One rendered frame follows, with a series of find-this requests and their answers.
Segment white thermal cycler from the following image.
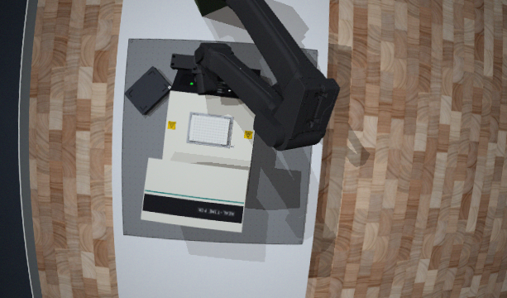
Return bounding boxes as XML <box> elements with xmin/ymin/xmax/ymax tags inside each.
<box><xmin>141</xmin><ymin>70</ymin><xmax>255</xmax><ymax>233</ymax></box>

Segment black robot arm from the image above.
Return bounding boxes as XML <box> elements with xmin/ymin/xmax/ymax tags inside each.
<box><xmin>170</xmin><ymin>0</ymin><xmax>340</xmax><ymax>151</ymax></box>

